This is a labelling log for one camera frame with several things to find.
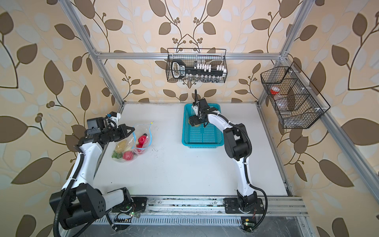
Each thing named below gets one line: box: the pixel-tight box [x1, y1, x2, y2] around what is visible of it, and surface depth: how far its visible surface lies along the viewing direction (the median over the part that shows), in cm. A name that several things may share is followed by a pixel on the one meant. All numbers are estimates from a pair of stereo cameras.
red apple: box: [136, 134, 147, 149], surface depth 89 cm
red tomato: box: [122, 150, 134, 161], surface depth 87 cm
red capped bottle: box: [269, 85, 283, 100], surface depth 84 cm
